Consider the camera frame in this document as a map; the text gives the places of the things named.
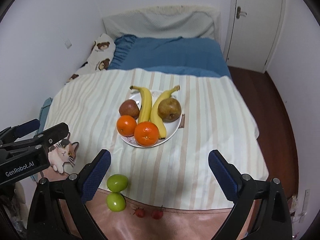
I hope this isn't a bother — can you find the striped cat print cloth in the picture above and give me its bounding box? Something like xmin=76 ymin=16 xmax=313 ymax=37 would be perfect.
xmin=44 ymin=69 xmax=268 ymax=239

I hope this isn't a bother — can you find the grey white pillow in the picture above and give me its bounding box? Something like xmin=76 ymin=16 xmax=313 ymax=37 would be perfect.
xmin=103 ymin=10 xmax=220 ymax=42

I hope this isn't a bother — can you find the white door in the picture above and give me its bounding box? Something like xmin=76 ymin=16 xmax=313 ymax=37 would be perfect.
xmin=224 ymin=0 xmax=285 ymax=73

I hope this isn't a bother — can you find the bear print pillow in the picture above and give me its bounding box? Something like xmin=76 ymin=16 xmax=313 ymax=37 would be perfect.
xmin=67 ymin=33 xmax=116 ymax=82

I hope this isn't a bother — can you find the wall socket left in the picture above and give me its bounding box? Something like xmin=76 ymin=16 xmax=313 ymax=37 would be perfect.
xmin=64 ymin=39 xmax=72 ymax=49

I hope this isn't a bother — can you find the white ceramic plate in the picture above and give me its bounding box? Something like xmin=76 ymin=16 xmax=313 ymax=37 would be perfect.
xmin=119 ymin=90 xmax=182 ymax=148

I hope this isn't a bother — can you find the yellow banana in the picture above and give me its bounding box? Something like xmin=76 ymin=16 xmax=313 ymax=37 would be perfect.
xmin=130 ymin=85 xmax=152 ymax=124
xmin=150 ymin=85 xmax=180 ymax=139

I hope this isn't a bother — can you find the brown pear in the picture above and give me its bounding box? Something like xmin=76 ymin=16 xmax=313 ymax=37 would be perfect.
xmin=158 ymin=98 xmax=182 ymax=122

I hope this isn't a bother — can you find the green apple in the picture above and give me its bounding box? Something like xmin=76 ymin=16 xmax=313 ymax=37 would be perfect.
xmin=106 ymin=174 xmax=129 ymax=193
xmin=106 ymin=192 xmax=126 ymax=212

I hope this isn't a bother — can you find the cherry tomato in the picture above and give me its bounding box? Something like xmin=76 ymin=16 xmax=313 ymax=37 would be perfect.
xmin=133 ymin=207 xmax=146 ymax=218
xmin=151 ymin=206 xmax=164 ymax=220

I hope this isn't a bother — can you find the teal bed sheet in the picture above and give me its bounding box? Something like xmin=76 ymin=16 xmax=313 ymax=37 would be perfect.
xmin=36 ymin=98 xmax=53 ymax=134

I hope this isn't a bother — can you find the blue quilt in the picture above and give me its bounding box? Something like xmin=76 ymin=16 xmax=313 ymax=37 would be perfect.
xmin=108 ymin=35 xmax=231 ymax=77

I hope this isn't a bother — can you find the door handle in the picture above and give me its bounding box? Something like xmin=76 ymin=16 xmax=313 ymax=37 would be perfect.
xmin=236 ymin=6 xmax=247 ymax=19

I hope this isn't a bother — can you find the red apple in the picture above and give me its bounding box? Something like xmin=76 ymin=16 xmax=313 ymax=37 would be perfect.
xmin=119 ymin=99 xmax=140 ymax=119

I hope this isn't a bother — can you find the white power strip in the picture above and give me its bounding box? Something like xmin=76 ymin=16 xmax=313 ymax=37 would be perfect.
xmin=299 ymin=189 xmax=310 ymax=223

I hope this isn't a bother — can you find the orange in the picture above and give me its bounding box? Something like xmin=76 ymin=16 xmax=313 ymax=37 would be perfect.
xmin=116 ymin=115 xmax=137 ymax=137
xmin=134 ymin=121 xmax=159 ymax=147

